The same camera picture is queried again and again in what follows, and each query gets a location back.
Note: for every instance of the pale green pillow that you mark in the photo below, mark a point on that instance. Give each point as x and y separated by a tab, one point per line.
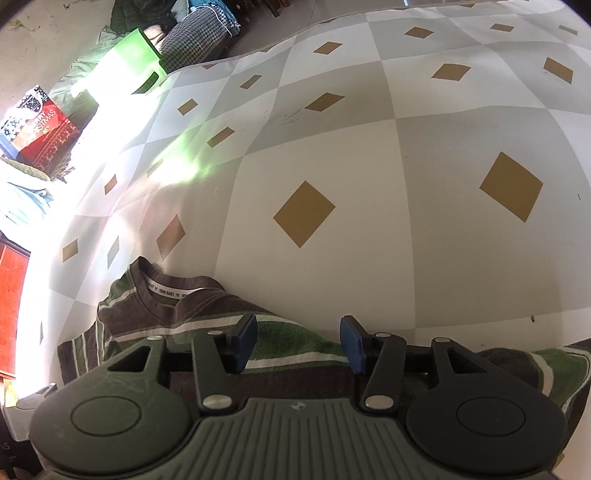
78	69

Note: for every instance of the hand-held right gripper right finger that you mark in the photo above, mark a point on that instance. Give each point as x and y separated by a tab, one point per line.
353	345

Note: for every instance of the red wooden cabinet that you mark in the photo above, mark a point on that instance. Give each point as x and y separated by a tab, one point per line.
11	314

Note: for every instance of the checkered houndstooth bag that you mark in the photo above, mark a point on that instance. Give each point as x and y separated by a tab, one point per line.
217	14

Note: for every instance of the dark jacket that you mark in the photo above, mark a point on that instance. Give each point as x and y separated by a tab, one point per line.
138	14

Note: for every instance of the green plastic stool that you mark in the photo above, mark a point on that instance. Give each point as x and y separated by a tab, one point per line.
129	64

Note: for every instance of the green brown striped t-shirt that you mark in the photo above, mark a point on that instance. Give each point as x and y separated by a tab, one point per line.
295	341

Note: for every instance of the red printed gift bag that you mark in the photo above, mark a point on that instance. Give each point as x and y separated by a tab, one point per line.
41	134

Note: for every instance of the white teal cloth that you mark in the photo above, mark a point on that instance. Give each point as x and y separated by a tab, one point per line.
23	203

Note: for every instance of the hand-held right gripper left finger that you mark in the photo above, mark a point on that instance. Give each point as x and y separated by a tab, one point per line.
244	341

